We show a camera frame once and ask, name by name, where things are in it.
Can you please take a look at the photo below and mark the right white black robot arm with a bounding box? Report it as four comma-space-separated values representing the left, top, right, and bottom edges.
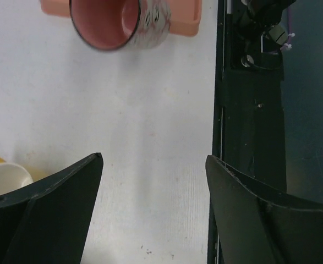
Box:
227, 1, 295, 72

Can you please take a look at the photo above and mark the pink mug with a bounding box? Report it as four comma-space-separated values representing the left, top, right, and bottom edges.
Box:
69, 0, 171, 52

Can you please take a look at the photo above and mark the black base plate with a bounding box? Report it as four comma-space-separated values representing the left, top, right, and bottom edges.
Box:
206, 0, 288, 264

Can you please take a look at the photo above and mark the pink plastic tray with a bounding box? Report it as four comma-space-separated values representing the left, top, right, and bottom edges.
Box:
40, 0, 202, 37

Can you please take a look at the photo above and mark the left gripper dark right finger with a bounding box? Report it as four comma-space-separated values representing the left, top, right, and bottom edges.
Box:
205, 156, 323, 263

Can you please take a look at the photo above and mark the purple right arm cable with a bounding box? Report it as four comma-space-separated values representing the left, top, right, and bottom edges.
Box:
279, 5, 297, 53

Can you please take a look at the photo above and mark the yellow mug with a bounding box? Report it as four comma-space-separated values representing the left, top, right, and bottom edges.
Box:
0, 158, 48, 195

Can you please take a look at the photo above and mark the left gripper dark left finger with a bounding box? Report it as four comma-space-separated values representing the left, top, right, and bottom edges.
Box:
0, 153, 103, 263

